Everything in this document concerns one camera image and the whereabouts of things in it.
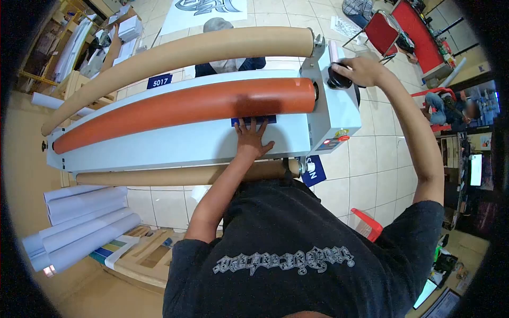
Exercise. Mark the stack of white sheets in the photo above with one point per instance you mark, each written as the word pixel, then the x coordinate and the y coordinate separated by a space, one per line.
pixel 130 28

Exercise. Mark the person's right hand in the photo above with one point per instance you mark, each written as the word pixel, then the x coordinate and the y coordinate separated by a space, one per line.
pixel 364 71

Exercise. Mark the person's right fingers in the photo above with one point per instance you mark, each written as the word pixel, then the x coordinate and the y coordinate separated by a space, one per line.
pixel 348 59

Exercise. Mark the large printed banner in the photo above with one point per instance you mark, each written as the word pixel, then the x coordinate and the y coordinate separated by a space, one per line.
pixel 206 14

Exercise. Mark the wooden frame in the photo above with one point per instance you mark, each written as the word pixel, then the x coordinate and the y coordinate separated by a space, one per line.
pixel 151 254

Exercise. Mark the blue sign with white print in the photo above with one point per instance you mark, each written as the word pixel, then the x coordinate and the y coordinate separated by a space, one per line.
pixel 315 171
pixel 159 81

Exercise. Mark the open laptop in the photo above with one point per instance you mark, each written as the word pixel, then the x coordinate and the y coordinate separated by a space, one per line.
pixel 427 293

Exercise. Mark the red folding chair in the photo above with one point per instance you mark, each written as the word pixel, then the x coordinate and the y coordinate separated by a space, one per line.
pixel 379 33

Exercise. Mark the person's left index finger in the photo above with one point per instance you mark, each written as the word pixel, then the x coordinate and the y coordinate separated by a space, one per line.
pixel 263 127

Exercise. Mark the person's left hand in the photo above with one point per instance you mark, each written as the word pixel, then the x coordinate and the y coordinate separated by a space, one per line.
pixel 250 141

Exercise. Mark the person's right thumb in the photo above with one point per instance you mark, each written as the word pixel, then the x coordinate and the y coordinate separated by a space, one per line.
pixel 341 67

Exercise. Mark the cluttered desk with monitor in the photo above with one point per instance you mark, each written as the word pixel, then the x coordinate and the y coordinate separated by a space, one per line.
pixel 473 179

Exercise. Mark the white laminating machine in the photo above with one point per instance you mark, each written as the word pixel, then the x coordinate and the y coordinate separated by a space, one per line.
pixel 159 147

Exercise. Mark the wooden shelf with rolls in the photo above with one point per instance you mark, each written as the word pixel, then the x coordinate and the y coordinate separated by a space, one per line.
pixel 59 47

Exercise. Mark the person's left little finger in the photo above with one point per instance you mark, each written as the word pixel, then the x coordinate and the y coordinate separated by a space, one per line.
pixel 237 129

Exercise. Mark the pile of white paper rolls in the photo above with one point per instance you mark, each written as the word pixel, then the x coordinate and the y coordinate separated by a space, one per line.
pixel 83 230

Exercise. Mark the long thick cardboard tube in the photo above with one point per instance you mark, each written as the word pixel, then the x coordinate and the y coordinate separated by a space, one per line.
pixel 179 51

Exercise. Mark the thin cardboard tube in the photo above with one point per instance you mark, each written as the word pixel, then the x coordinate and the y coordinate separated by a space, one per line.
pixel 159 177

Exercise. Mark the orange rubber roller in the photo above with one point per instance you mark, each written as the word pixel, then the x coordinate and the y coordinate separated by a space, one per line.
pixel 179 105

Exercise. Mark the person's body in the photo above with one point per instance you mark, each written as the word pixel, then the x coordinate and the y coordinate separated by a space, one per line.
pixel 286 238

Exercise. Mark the black crank knob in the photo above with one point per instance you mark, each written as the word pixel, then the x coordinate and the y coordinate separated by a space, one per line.
pixel 338 80

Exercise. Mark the person's left middle finger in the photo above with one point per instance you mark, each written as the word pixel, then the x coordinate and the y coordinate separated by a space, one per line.
pixel 253 125

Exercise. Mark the dark blue printed sheet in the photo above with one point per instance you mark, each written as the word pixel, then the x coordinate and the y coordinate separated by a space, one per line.
pixel 270 119

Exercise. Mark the red covered table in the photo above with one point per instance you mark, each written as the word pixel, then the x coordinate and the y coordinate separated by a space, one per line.
pixel 417 37

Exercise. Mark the person's left ring finger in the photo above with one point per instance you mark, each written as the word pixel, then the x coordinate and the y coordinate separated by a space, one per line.
pixel 244 128

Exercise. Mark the single white paper roll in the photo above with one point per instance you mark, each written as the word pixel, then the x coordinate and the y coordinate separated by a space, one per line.
pixel 51 102

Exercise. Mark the person's left thumb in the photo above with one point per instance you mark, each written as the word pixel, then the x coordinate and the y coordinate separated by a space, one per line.
pixel 268 146

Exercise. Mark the black and white printed sheet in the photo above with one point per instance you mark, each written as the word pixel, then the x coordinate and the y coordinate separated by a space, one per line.
pixel 344 27

